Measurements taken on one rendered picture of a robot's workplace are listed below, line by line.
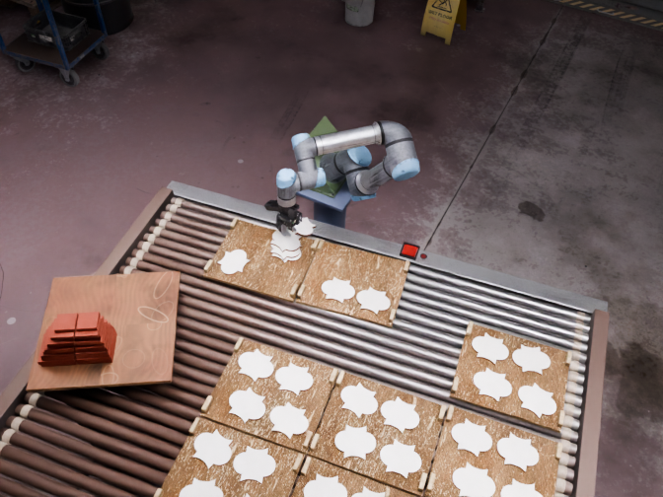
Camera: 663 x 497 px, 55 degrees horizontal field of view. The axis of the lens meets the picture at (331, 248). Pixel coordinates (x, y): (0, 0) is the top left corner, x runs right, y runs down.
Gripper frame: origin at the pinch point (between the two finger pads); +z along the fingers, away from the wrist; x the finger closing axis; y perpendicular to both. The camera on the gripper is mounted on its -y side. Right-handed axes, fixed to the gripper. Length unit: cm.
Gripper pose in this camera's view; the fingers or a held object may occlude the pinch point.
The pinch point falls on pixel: (283, 232)
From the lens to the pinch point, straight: 275.0
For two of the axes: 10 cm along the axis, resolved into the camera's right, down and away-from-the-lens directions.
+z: -0.3, 6.5, 7.6
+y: 8.0, 4.6, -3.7
